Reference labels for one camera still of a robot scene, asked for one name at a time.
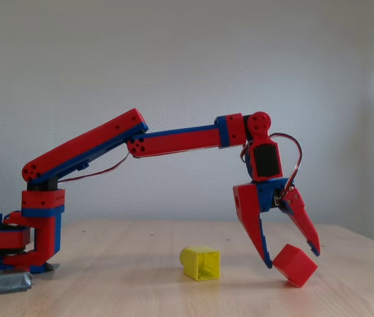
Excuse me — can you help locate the red cube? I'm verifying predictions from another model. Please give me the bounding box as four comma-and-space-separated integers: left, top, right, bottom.
272, 243, 319, 289

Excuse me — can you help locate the yellow hollow cube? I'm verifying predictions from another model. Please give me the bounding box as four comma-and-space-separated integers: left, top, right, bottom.
179, 246, 222, 282

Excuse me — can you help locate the red brown gripper servo cable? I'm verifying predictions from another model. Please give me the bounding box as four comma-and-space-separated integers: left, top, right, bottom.
239, 132, 303, 195

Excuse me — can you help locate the red brown arm servo cable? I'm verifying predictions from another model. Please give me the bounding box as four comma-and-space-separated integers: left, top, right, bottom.
56, 151, 131, 184

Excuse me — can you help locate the grey duct tape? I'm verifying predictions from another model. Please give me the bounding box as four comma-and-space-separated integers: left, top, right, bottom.
0, 262, 61, 297

